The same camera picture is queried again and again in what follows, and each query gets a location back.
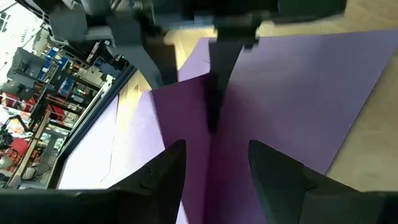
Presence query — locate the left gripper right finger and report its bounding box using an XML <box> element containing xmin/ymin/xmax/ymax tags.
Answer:
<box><xmin>248</xmin><ymin>139</ymin><xmax>398</xmax><ymax>224</ymax></box>

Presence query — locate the shelf rack with blue bins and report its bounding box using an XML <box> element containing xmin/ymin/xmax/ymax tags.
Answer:
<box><xmin>9</xmin><ymin>46</ymin><xmax>105</xmax><ymax>105</ymax></box>

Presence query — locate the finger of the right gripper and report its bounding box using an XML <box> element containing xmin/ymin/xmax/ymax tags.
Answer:
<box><xmin>141</xmin><ymin>30</ymin><xmax>180</xmax><ymax>86</ymax></box>
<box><xmin>206</xmin><ymin>40</ymin><xmax>246</xmax><ymax>134</ymax></box>

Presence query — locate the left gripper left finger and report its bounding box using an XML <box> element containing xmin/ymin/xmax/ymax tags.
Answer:
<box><xmin>0</xmin><ymin>139</ymin><xmax>187</xmax><ymax>224</ymax></box>

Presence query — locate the floral patterned cloth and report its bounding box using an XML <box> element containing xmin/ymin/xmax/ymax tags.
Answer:
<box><xmin>0</xmin><ymin>107</ymin><xmax>32</xmax><ymax>139</ymax></box>

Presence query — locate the lilac paper sheet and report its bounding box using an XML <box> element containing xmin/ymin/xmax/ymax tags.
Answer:
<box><xmin>150</xmin><ymin>29</ymin><xmax>398</xmax><ymax>224</ymax></box>

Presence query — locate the red storage shelf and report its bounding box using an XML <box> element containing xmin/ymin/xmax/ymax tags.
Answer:
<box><xmin>0</xmin><ymin>92</ymin><xmax>67</xmax><ymax>123</ymax></box>

